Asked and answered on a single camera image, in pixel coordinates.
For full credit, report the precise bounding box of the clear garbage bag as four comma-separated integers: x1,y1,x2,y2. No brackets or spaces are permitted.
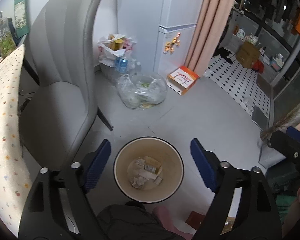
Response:
116,73,167,109

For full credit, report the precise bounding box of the green tall box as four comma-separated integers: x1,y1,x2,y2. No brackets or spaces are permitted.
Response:
14,0,29,38

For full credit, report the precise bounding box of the grey upholstered chair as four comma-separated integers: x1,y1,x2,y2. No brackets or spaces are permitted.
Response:
19,0,110,171

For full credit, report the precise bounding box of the pink curtain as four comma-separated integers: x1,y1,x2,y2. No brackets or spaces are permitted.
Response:
185,0,234,77

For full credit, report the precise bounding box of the large tea bottle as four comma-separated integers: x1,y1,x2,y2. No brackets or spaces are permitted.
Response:
0,17,17,59

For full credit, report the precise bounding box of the orange white cardboard box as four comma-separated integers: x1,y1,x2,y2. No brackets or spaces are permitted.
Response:
166,66,199,95

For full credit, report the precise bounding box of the small brown cardboard box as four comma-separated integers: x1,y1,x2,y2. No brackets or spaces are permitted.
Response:
143,156,162,180

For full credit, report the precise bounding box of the printed paper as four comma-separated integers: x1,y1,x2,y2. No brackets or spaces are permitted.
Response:
129,176,147,189

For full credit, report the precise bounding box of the beige round trash bin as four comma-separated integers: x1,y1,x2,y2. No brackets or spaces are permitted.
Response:
113,137,184,204

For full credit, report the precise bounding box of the brown cardboard carton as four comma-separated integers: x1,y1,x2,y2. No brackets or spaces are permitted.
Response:
236,41,260,69

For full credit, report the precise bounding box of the white refrigerator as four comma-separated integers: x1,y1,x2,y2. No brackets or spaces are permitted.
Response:
117,0,203,77

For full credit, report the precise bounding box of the white bag of recyclables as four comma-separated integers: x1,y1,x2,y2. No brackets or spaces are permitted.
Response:
97,34,140,83

